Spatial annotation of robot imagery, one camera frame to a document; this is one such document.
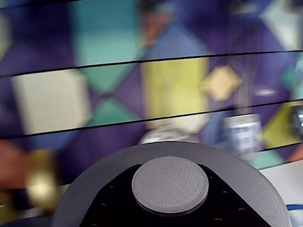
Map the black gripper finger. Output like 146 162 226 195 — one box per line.
79 165 167 227
170 164 268 227

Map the gray round lid with knob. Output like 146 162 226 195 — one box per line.
51 140 293 227

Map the metal slotted spatula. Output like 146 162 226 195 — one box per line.
223 87 264 158

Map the gold faucet knob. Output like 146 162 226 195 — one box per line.
24 149 59 210

